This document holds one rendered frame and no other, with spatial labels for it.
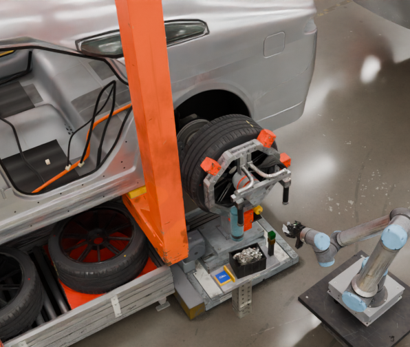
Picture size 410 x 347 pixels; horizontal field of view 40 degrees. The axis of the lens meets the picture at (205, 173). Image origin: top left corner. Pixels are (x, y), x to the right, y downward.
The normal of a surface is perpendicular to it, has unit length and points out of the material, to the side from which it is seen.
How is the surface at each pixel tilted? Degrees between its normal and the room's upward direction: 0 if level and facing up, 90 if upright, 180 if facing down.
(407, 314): 0
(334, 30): 0
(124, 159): 90
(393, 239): 82
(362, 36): 0
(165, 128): 90
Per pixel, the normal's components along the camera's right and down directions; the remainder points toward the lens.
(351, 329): -0.05, -0.74
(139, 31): 0.51, 0.56
